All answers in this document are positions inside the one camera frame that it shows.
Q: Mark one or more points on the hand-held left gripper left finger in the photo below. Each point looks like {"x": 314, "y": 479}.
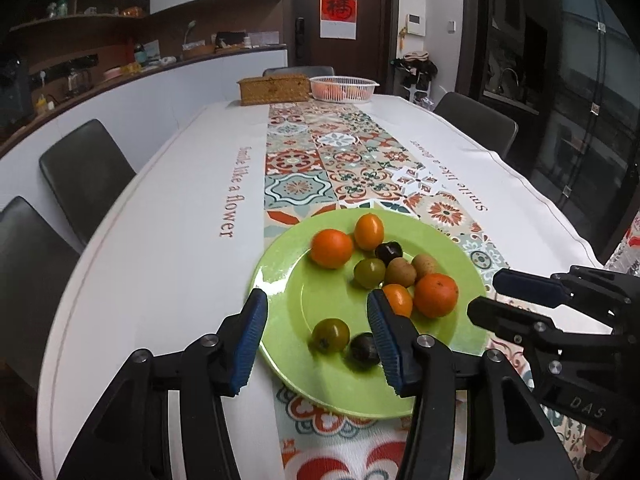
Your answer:
{"x": 246, "y": 345}

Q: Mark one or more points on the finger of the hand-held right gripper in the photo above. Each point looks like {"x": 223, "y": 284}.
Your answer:
{"x": 530, "y": 287}
{"x": 505, "y": 315}

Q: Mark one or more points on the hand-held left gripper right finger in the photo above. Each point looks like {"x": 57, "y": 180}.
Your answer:
{"x": 392, "y": 345}

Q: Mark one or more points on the dark purple plum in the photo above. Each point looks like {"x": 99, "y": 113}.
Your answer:
{"x": 389, "y": 253}
{"x": 362, "y": 351}

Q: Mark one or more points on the green tomato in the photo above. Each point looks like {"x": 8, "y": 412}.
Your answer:
{"x": 369, "y": 272}
{"x": 331, "y": 335}

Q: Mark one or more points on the large orange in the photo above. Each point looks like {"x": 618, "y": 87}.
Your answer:
{"x": 436, "y": 295}

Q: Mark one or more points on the tan round fruit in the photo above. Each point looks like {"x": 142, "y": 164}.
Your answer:
{"x": 400, "y": 272}
{"x": 426, "y": 265}

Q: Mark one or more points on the green plate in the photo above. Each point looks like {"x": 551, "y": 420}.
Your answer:
{"x": 295, "y": 280}

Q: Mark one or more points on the glossy mandarin orange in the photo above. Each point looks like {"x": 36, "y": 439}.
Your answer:
{"x": 369, "y": 231}

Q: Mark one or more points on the person's right hand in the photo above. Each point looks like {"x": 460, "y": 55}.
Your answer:
{"x": 599, "y": 445}

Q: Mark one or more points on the small mandarin orange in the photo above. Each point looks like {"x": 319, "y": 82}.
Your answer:
{"x": 331, "y": 247}

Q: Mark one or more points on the white patterned tablecloth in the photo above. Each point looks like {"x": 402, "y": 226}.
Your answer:
{"x": 165, "y": 260}

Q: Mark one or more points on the grey chair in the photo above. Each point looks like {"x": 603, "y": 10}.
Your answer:
{"x": 30, "y": 280}
{"x": 85, "y": 175}
{"x": 475, "y": 120}
{"x": 300, "y": 70}

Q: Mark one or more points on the glass sliding door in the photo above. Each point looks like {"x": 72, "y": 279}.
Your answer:
{"x": 575, "y": 85}

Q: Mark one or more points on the pile of bags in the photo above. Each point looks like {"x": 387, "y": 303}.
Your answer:
{"x": 415, "y": 64}

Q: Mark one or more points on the wicker box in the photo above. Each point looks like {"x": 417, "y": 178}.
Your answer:
{"x": 272, "y": 90}

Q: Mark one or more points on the white plastic basket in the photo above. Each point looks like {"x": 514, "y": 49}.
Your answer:
{"x": 345, "y": 89}

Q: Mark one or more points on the white kitchen counter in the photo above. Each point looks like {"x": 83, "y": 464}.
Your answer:
{"x": 150, "y": 100}

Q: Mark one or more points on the dark wooden door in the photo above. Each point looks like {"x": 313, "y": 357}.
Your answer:
{"x": 372, "y": 35}

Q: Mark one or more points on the door lock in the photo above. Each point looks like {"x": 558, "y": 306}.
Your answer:
{"x": 299, "y": 35}

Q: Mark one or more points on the glass kettle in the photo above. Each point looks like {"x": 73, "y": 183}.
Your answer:
{"x": 75, "y": 80}

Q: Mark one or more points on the yellow bottle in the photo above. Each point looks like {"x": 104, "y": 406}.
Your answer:
{"x": 41, "y": 104}

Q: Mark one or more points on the desk lamp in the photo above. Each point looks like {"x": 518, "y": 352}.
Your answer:
{"x": 189, "y": 30}

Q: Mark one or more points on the wall intercom panel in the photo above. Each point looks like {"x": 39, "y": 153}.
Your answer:
{"x": 414, "y": 24}

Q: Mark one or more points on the red wall poster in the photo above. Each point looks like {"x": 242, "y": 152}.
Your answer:
{"x": 338, "y": 7}

